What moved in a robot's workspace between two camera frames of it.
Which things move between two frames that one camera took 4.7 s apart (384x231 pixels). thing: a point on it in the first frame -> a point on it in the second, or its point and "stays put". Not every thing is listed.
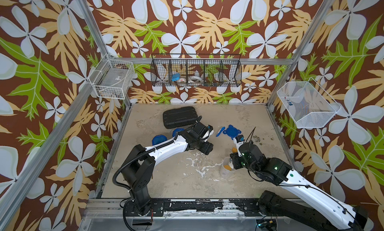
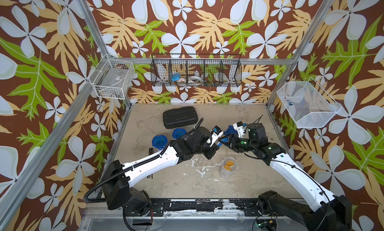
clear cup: [227, 170] stays put
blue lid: [158, 139] stays put
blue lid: [176, 130] stays put
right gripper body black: [239, 162] -> [242, 144]
